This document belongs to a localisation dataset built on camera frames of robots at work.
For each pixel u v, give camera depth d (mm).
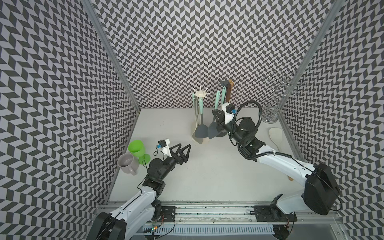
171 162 671
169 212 709
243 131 551
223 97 795
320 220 708
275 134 999
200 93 723
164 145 678
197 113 798
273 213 632
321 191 408
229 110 582
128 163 763
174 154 668
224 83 765
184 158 681
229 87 754
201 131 852
